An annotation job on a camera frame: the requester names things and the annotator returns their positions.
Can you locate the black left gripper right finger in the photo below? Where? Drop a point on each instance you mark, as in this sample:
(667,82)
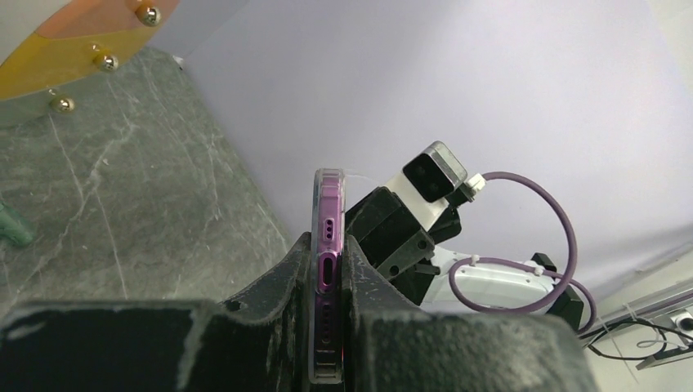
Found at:
(393,345)

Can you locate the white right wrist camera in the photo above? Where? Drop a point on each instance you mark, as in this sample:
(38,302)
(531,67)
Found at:
(429,182)

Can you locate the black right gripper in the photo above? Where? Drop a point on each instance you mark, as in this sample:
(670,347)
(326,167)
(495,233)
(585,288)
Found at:
(396,244)

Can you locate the round beige drawer cabinet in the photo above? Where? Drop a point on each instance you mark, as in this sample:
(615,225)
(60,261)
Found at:
(54,51)

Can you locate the small green plastic tool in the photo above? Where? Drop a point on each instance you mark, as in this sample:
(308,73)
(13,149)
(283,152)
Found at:
(15,229)

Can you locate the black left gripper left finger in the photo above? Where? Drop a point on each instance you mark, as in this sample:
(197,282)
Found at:
(253,341)

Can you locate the aluminium frame rail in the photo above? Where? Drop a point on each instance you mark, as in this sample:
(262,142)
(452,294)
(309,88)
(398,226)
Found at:
(667,312)

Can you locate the phone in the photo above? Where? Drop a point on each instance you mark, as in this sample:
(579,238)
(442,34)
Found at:
(325,335)

